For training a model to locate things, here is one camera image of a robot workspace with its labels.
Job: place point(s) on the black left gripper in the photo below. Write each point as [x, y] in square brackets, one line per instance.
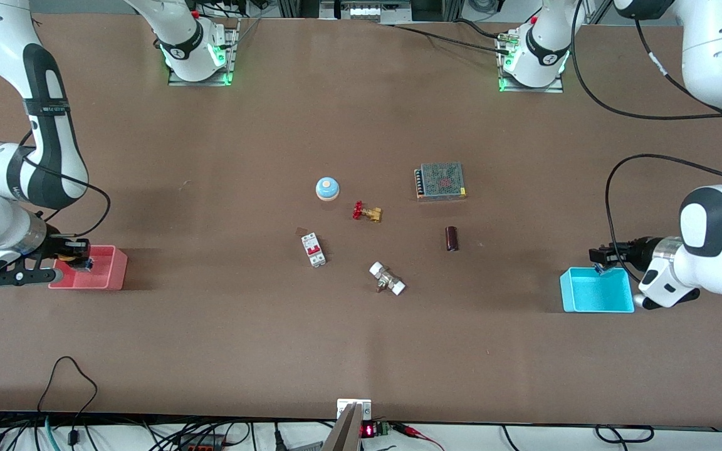
[635, 250]

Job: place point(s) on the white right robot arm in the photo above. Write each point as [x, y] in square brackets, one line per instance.
[54, 144]

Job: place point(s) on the grey control box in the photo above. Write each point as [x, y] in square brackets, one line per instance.
[364, 9]

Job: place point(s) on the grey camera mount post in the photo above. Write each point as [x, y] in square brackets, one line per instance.
[343, 432]

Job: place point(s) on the red clip lead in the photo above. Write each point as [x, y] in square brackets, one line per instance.
[420, 433]

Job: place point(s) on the metal mesh power supply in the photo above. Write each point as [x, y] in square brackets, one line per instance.
[441, 180]

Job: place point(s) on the pink plastic box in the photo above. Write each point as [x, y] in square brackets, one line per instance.
[101, 272]

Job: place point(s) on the cyan plastic box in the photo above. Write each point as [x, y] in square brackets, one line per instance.
[598, 294]

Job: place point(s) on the metal fitting white end caps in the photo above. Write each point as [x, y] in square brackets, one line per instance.
[387, 279]

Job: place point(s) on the red push button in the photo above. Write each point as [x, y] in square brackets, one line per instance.
[599, 269]

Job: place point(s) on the yellow push button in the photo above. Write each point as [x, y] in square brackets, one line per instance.
[73, 255]

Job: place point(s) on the blue white dome bell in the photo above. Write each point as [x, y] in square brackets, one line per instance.
[328, 188]

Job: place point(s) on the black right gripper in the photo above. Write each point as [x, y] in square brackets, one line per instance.
[58, 246]

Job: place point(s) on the dark brown cylindrical capacitor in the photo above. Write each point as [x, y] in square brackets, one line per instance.
[452, 238]

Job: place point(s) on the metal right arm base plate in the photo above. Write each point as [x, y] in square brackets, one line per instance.
[229, 50]

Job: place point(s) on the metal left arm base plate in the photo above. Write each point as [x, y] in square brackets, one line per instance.
[555, 84]

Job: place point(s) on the red digit display module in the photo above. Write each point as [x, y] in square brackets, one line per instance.
[373, 430]

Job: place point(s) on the white red circuit breaker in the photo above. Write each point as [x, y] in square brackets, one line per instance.
[313, 248]

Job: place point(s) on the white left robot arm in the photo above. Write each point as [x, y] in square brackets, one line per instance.
[712, 238]

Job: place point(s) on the white metal bracket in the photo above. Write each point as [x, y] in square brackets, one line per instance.
[366, 407]

